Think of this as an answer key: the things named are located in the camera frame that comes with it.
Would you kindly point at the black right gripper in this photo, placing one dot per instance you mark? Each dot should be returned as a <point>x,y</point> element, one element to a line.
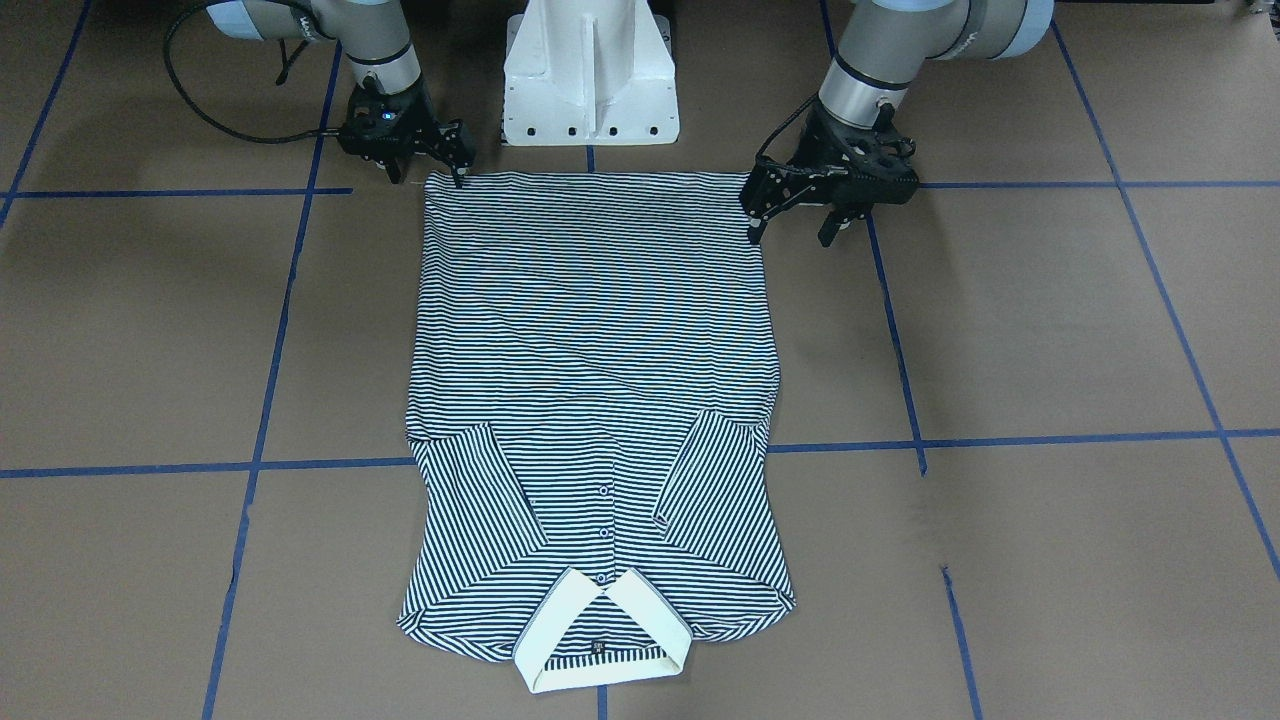
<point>418,113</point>

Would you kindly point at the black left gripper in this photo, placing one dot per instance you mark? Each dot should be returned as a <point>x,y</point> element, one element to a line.
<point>812,143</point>

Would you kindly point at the striped polo shirt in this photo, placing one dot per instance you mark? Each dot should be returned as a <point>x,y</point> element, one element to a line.
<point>592,385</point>

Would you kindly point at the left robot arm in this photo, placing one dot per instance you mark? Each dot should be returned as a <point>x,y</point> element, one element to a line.
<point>885,44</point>

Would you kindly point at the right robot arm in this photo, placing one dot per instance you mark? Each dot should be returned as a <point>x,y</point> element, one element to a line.
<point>374,36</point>

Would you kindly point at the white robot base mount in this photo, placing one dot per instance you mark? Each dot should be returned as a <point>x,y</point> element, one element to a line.
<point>599,73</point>

